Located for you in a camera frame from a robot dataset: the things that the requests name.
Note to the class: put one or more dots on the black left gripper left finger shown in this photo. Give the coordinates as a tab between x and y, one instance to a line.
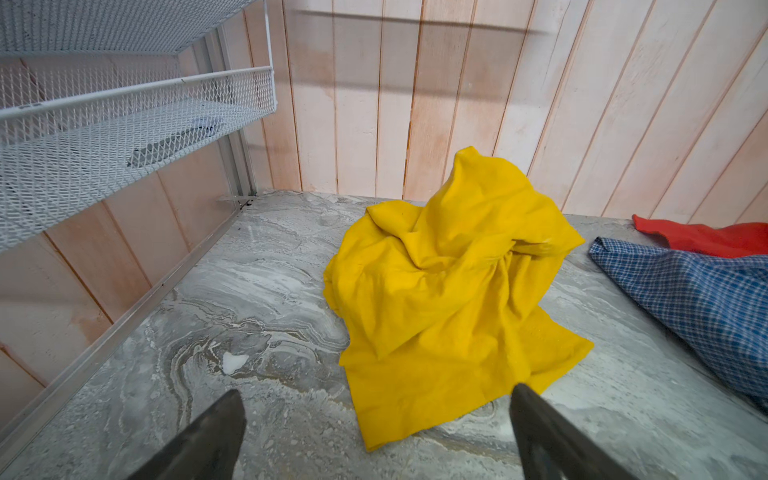
208	448

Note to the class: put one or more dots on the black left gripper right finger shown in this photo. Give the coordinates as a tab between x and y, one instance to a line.
550	447

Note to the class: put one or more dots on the yellow cloth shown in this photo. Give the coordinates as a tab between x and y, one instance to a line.
442	301

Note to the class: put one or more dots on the blue checkered cloth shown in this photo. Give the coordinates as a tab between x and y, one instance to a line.
718	306

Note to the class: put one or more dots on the red cloth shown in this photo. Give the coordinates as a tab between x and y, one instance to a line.
735	241

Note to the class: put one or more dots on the dark item on shelf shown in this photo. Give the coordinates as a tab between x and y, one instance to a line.
200	129

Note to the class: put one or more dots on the white wire mesh shelf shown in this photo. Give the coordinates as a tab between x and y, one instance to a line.
84	83

